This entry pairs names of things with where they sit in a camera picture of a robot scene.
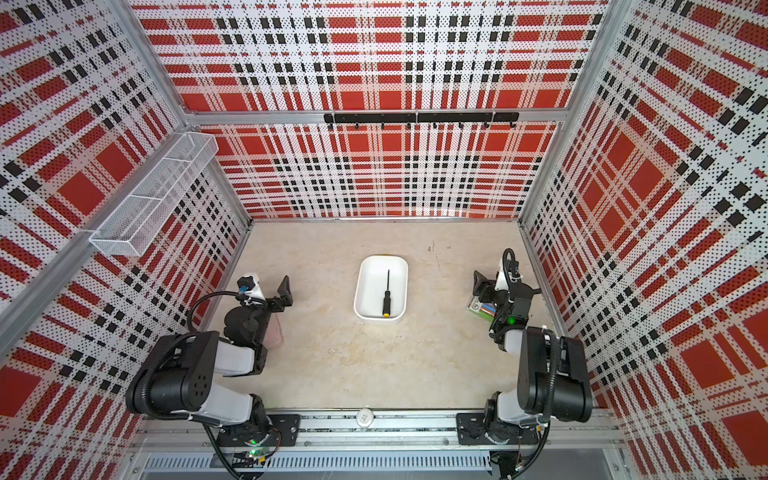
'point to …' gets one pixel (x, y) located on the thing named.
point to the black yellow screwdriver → (386, 305)
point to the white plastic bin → (381, 290)
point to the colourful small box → (487, 310)
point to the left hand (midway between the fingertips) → (273, 282)
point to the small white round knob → (364, 418)
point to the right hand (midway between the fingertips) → (487, 274)
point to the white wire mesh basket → (138, 222)
